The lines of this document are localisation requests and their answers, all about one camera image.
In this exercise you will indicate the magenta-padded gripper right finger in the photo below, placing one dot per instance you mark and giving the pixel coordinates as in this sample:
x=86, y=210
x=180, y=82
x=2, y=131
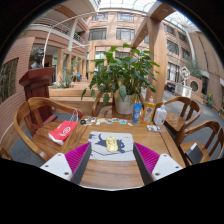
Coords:
x=148, y=158

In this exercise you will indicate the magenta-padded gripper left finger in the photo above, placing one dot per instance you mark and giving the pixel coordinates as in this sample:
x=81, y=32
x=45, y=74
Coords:
x=78, y=158

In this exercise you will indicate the yellow computer mouse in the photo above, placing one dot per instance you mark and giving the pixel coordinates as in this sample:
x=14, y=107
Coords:
x=112, y=144

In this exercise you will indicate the clear plastic packet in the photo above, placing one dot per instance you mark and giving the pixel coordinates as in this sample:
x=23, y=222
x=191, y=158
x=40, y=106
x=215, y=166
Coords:
x=153, y=127

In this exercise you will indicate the red paper bag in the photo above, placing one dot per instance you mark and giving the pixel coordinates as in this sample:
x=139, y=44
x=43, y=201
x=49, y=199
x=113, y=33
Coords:
x=61, y=131

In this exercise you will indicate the black key fob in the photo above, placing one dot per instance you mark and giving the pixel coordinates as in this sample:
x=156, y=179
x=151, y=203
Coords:
x=83, y=122

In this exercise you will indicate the white pump bottle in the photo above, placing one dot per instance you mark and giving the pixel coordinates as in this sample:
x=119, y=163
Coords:
x=160, y=116

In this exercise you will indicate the cream sticker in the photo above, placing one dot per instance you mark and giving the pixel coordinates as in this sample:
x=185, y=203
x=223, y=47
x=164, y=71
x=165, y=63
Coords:
x=101, y=120

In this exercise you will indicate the blue sticker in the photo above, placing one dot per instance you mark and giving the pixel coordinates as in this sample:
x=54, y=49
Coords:
x=123, y=121

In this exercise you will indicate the yellow dish soap bottle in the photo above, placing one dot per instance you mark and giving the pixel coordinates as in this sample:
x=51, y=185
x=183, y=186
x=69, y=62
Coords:
x=148, y=113

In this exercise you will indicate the black notebook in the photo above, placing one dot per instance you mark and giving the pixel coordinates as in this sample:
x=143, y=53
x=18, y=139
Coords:
x=194, y=153

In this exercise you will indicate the blue squeeze tube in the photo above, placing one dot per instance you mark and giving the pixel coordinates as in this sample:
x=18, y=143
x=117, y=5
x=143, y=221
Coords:
x=137, y=113

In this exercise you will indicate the wooden armchair with black notebook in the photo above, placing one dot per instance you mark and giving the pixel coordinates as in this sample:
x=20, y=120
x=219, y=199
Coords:
x=196, y=128

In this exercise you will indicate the wooden planter box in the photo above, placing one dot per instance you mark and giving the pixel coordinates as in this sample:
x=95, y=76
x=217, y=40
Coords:
x=70, y=93

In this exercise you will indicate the spiky green plant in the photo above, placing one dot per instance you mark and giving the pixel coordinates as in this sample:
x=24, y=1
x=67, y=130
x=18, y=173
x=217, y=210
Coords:
x=66, y=82

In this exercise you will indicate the white outdoor sculpture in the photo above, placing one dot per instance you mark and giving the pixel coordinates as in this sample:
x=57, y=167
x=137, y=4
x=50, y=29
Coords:
x=183, y=81

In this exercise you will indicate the yellow flowering plant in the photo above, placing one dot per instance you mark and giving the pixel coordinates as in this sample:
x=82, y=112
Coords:
x=209, y=99

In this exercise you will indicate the dark red wooden podium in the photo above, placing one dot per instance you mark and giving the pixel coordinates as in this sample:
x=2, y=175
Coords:
x=38, y=83

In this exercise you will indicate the green potted plant white pot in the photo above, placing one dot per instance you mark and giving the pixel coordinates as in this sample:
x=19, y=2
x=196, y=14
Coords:
x=123, y=70

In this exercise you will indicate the dark bust statue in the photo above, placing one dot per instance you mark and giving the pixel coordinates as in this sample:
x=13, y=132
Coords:
x=37, y=59

